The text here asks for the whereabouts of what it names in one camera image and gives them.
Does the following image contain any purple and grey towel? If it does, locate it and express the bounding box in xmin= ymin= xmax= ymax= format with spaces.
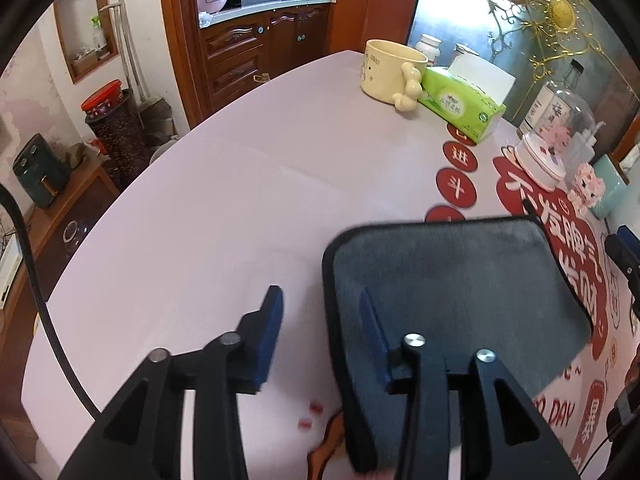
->
xmin=322 ymin=216 xmax=593 ymax=474

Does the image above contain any teal ceramic canister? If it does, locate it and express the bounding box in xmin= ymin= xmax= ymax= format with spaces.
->
xmin=591 ymin=154 xmax=629 ymax=219

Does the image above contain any pink block pig figurine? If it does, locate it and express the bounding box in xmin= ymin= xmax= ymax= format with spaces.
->
xmin=567 ymin=162 xmax=605 ymax=216

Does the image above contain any glass dome pink figurine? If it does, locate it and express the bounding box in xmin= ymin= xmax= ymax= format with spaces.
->
xmin=514 ymin=88 xmax=601 ymax=192

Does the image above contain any pink printed tablecloth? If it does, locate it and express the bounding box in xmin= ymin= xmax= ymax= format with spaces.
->
xmin=48 ymin=52 xmax=639 ymax=479

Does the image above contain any clear liquor bottle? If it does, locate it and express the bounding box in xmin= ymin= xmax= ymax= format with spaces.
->
xmin=516 ymin=58 xmax=584 ymax=138

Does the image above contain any green tissue box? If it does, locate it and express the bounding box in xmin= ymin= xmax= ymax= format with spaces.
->
xmin=419 ymin=54 xmax=515 ymax=143

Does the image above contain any wooden side cabinet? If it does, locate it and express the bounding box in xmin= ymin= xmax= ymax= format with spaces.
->
xmin=0 ymin=159 xmax=122 ymax=436

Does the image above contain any glass sliding door gold ornament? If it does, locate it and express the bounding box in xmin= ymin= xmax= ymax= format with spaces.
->
xmin=407 ymin=0 xmax=639 ymax=154

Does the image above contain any dark green air fryer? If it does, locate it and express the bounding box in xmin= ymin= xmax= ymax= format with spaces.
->
xmin=12 ymin=133 xmax=70 ymax=209

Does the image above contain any small white pill jar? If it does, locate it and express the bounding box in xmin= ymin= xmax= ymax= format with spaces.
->
xmin=414 ymin=34 xmax=442 ymax=66

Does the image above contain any cream yellow mug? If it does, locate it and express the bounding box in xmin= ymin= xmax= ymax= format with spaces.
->
xmin=360 ymin=39 xmax=428 ymax=114

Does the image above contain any red lidded plastic jar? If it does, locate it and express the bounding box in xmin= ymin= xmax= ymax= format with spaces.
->
xmin=81 ymin=79 xmax=124 ymax=119

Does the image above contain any kitchen base cabinet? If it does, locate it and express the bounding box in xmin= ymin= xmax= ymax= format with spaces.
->
xmin=201 ymin=3 xmax=329 ymax=114

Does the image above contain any black cable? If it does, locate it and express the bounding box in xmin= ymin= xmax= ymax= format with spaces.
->
xmin=0 ymin=184 xmax=101 ymax=421

